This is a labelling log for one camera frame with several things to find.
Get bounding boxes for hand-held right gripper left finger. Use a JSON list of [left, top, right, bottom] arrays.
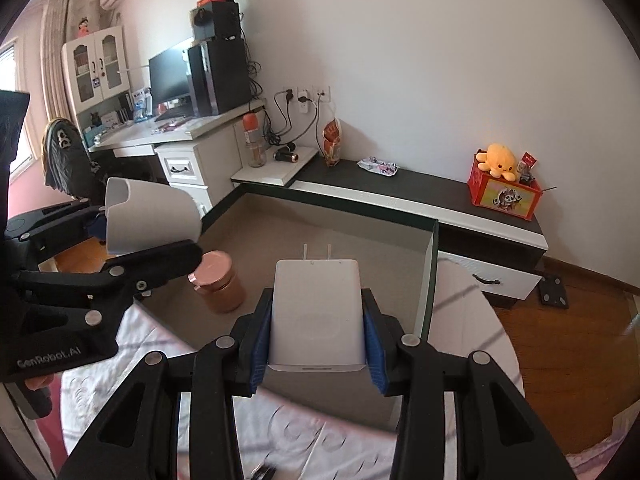
[[57, 287, 274, 480]]

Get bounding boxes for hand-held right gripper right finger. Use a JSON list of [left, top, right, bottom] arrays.
[[361, 287, 578, 480]]

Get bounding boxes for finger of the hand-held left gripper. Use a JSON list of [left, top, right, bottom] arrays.
[[12, 239, 204, 328], [4, 199, 108, 261]]

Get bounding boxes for white cup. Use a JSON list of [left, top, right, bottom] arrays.
[[104, 177, 202, 256]]

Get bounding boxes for white plug-in charger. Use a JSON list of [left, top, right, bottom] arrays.
[[267, 244, 368, 373]]

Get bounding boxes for pink storage box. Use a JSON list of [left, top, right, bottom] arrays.
[[132, 182, 441, 433]]

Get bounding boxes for dark jacket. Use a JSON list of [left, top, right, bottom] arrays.
[[42, 119, 93, 196]]

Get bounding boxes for rose gold jar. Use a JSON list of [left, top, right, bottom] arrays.
[[188, 251, 247, 315]]

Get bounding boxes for white drawer cabinet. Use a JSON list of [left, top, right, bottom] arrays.
[[154, 122, 251, 218]]

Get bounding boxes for window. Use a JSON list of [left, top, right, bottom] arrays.
[[0, 45, 36, 176]]

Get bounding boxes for blue packaging box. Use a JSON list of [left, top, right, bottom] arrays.
[[131, 87, 153, 121]]

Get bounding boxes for white desk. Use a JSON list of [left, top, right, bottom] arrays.
[[87, 99, 266, 157]]

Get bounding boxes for white glass-door cabinet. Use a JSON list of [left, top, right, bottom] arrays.
[[61, 25, 131, 116]]

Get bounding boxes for white side shelf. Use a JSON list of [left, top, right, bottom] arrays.
[[231, 146, 318, 188]]

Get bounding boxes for beige curtain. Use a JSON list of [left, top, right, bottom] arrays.
[[37, 0, 76, 126]]

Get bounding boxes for orange-capped clear bottle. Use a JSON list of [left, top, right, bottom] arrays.
[[242, 112, 267, 168]]

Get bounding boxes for black computer monitor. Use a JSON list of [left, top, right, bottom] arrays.
[[148, 40, 193, 111]]

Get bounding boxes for white printed packet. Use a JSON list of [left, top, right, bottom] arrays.
[[357, 156, 401, 177]]

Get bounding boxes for black bathroom scale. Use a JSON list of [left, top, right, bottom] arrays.
[[537, 272, 572, 307]]

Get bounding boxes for red printed box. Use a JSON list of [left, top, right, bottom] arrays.
[[467, 152, 543, 221]]

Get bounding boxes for black computer tower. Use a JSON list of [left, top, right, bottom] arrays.
[[187, 39, 253, 117]]

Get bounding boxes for orange snack bag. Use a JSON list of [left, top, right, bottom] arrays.
[[321, 119, 343, 167]]

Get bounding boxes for yellow octopus plush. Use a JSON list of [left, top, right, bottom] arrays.
[[475, 143, 518, 181]]

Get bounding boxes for small toy figure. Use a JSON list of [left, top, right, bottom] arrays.
[[517, 151, 540, 185]]

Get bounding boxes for pink bed sheet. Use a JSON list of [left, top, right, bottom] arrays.
[[30, 420, 632, 480]]

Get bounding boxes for black box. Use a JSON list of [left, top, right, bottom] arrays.
[[190, 1, 241, 42]]

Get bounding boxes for black cables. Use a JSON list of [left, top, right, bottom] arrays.
[[247, 60, 321, 143]]

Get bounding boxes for white wall sockets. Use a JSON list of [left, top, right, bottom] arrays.
[[285, 85, 331, 103]]

